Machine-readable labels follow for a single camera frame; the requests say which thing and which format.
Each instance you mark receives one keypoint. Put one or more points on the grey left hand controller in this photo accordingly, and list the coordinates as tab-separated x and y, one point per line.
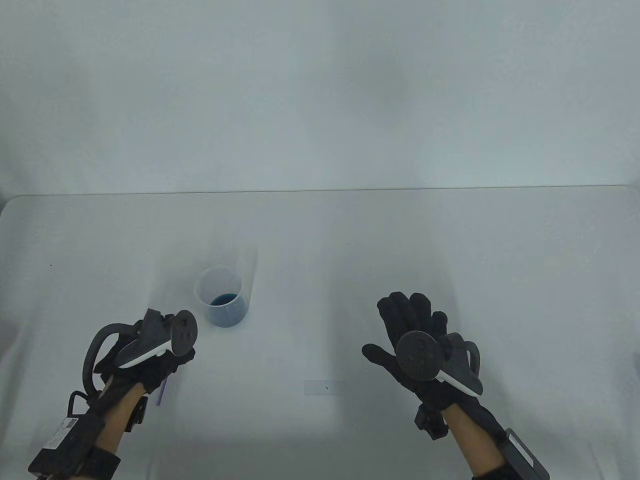
150	336

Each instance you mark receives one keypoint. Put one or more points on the black left wrist camera block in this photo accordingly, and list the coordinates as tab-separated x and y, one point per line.
136	414

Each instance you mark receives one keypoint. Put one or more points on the grey hand controller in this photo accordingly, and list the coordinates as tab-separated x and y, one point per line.
150	336
419	356

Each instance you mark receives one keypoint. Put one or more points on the black left wrist sensor box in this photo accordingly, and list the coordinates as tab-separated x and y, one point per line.
65	442

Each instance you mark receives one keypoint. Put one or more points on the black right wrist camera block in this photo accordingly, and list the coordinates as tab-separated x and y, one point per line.
431	422

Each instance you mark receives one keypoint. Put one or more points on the person's right hand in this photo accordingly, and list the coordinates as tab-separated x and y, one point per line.
407	315

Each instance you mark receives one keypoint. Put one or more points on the black wrist camera block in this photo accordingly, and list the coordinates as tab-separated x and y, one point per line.
136	414
431	422

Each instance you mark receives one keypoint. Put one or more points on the clear glass slide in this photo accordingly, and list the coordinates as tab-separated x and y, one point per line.
317	389

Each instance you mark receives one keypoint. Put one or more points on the clear beaker blue dye solution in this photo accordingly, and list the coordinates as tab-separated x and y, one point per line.
221	312

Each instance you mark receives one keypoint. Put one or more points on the black wrist sensor box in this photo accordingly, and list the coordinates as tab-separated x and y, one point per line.
525	452
65	442

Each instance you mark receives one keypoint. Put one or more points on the black right wrist sensor box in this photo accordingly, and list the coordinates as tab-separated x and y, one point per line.
525	452

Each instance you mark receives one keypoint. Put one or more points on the person's left hand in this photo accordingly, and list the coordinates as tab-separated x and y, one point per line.
160	367

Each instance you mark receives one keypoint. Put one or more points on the purple glass rod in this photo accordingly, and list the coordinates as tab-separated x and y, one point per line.
163	392

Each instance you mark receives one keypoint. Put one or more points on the grey right hand controller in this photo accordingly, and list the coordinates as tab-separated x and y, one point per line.
419	356

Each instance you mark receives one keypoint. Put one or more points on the person's right forearm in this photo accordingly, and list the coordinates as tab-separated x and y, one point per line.
475	440

